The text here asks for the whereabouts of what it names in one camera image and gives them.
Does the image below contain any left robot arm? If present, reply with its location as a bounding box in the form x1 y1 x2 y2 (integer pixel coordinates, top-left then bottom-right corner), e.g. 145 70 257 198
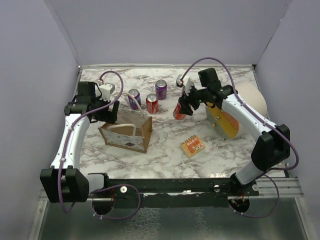
40 81 120 203

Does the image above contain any purple soda can middle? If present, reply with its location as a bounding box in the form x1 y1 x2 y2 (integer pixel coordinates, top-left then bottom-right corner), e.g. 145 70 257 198
155 79 167 100

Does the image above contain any orange spiral notebook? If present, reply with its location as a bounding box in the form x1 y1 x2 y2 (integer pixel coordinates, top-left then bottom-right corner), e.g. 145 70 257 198
180 135 205 158

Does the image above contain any red cola can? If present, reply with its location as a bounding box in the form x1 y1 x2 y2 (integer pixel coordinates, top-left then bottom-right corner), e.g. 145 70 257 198
173 102 187 121
146 93 159 114

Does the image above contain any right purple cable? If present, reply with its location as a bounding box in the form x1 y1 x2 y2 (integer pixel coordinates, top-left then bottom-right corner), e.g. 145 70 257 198
181 57 300 171

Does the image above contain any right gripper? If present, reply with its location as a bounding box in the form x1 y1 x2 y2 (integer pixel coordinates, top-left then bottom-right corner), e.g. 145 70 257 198
178 82 209 115

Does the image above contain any purple soda can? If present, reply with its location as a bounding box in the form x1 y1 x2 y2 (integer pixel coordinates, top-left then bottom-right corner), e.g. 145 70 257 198
128 88 141 110
155 79 167 100

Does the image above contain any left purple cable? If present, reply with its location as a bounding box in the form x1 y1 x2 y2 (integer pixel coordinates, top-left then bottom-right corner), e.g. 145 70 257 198
57 70 124 214

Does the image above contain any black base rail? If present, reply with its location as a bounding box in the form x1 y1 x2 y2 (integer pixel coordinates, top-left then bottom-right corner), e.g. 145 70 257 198
86 173 259 209

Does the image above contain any round cabinet toy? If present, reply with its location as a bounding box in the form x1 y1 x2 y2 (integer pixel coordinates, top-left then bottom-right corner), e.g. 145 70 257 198
205 81 268 140

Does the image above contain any purple soda can left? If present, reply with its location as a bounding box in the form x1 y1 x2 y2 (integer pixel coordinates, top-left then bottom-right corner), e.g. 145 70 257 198
128 88 141 110

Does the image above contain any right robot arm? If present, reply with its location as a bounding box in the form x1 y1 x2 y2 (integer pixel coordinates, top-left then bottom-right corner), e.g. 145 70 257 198
176 68 290 196

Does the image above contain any purple cable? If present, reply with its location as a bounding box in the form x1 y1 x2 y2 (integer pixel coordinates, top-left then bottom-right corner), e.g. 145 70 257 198
181 57 300 171
57 70 124 214

